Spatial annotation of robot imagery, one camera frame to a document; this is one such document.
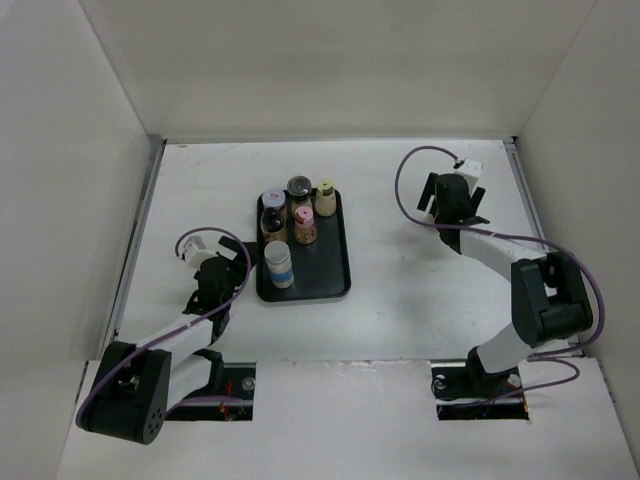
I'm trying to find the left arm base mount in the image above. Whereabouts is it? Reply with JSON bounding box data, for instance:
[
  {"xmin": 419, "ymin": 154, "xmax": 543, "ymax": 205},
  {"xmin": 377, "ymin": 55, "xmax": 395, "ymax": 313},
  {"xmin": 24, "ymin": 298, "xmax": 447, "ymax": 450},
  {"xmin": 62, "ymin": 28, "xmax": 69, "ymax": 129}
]
[{"xmin": 166, "ymin": 350, "xmax": 257, "ymax": 422}]

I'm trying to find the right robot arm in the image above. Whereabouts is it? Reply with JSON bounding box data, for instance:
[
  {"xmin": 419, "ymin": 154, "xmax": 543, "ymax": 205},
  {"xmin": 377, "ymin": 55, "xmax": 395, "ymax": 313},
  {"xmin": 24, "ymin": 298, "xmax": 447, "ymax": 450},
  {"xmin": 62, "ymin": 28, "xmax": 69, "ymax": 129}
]
[{"xmin": 418, "ymin": 173, "xmax": 593, "ymax": 401}]

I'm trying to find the black-cap spice bottle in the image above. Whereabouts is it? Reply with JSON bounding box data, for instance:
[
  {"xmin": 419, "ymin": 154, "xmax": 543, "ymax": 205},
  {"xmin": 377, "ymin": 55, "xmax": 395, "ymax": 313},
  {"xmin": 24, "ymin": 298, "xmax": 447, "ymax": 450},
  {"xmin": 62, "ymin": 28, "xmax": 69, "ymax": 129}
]
[{"xmin": 260, "ymin": 207, "xmax": 288, "ymax": 244}]

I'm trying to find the red-label white-lid jar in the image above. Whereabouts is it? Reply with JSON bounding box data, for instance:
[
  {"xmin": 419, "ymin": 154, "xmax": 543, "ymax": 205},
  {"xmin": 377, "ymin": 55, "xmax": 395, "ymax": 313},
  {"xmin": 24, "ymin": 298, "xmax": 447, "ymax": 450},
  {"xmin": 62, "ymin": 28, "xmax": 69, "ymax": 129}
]
[{"xmin": 261, "ymin": 188, "xmax": 287, "ymax": 210}]

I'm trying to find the right metal side rail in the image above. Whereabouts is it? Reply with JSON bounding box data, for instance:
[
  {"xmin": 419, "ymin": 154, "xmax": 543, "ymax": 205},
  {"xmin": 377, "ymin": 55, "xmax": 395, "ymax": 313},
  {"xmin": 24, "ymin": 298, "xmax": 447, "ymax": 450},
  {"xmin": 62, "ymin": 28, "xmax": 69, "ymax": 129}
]
[{"xmin": 503, "ymin": 135, "xmax": 584, "ymax": 356}]

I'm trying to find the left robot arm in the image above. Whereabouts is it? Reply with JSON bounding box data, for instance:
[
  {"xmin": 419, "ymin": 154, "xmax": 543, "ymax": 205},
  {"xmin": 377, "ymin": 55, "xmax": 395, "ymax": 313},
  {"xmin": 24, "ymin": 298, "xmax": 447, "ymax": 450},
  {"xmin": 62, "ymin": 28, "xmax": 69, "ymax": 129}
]
[{"xmin": 75, "ymin": 235, "xmax": 257, "ymax": 445}]

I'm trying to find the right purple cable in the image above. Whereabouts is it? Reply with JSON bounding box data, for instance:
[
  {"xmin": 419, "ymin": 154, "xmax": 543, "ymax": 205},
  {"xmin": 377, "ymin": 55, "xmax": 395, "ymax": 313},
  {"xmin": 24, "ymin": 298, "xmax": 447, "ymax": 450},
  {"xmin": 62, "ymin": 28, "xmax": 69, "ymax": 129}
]
[{"xmin": 393, "ymin": 145, "xmax": 608, "ymax": 409}]

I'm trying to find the silver-lid blue-label jar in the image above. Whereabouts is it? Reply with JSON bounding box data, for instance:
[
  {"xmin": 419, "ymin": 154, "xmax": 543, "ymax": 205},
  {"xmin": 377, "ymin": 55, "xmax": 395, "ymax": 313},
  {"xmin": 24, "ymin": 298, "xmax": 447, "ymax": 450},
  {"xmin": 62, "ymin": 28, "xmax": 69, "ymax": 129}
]
[{"xmin": 264, "ymin": 240, "xmax": 294, "ymax": 289}]

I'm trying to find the black rectangular tray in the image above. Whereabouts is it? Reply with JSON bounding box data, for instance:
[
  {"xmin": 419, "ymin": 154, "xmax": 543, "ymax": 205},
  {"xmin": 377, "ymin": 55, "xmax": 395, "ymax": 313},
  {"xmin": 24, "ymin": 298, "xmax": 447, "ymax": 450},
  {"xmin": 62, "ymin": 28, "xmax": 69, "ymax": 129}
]
[{"xmin": 256, "ymin": 192, "xmax": 351, "ymax": 303}]

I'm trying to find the metal side rail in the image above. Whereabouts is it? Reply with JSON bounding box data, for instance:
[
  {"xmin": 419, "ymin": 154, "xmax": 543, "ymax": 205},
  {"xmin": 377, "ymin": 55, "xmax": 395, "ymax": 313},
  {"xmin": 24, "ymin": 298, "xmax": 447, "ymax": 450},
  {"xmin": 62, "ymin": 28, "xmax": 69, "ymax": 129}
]
[
  {"xmin": 98, "ymin": 134, "xmax": 167, "ymax": 355},
  {"xmin": 503, "ymin": 135, "xmax": 584, "ymax": 356}
]

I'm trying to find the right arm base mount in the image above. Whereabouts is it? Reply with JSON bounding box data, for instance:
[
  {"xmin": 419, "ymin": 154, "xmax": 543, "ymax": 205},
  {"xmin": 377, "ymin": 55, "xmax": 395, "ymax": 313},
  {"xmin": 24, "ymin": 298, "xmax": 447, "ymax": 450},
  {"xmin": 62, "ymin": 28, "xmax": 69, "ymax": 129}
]
[{"xmin": 431, "ymin": 353, "xmax": 529, "ymax": 421}]

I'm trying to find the pink-cap spice bottle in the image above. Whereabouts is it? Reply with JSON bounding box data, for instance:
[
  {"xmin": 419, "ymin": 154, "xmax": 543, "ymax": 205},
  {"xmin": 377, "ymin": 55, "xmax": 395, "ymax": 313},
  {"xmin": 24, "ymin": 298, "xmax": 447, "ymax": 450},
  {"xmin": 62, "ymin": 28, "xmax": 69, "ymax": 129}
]
[{"xmin": 294, "ymin": 206, "xmax": 317, "ymax": 245}]

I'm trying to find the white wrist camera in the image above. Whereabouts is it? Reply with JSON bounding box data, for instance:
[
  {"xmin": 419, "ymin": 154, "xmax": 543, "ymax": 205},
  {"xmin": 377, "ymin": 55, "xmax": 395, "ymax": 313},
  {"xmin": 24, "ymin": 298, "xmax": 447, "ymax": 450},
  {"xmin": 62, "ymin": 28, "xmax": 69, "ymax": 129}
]
[
  {"xmin": 178, "ymin": 235, "xmax": 213, "ymax": 270},
  {"xmin": 454, "ymin": 158, "xmax": 483, "ymax": 192}
]

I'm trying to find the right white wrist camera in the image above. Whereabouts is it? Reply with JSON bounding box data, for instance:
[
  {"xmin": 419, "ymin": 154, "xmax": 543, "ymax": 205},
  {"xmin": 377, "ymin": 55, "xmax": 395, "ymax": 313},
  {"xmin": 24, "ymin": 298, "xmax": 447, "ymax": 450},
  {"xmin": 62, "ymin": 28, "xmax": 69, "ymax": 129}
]
[{"xmin": 454, "ymin": 158, "xmax": 483, "ymax": 192}]

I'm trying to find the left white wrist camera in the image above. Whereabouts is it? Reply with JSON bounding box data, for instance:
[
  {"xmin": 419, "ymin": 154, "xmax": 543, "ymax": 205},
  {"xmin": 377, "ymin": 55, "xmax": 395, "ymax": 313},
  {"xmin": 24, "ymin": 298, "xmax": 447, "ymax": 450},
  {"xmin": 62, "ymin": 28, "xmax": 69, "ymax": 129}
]
[{"xmin": 178, "ymin": 235, "xmax": 213, "ymax": 270}]

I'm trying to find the yellow-cap spice bottle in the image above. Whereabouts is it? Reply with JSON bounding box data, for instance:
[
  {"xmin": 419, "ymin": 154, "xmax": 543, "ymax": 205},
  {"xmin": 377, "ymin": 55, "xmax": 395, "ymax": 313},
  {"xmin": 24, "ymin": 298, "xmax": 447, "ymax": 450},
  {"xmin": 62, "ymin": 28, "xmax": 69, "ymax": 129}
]
[{"xmin": 315, "ymin": 180, "xmax": 337, "ymax": 217}]

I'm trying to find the left metal side rail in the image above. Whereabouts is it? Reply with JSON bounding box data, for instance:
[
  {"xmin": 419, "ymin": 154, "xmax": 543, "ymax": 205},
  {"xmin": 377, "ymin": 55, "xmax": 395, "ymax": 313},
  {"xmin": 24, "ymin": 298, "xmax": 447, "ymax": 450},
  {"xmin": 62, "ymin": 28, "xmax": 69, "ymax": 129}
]
[{"xmin": 98, "ymin": 134, "xmax": 167, "ymax": 355}]

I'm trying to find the clear-lid pepper grinder bottle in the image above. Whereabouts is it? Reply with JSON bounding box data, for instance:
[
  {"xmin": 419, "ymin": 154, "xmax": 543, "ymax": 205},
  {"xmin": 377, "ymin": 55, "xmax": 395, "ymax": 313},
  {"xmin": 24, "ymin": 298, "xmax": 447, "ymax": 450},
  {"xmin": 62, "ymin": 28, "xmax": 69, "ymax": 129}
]
[{"xmin": 287, "ymin": 175, "xmax": 313, "ymax": 212}]

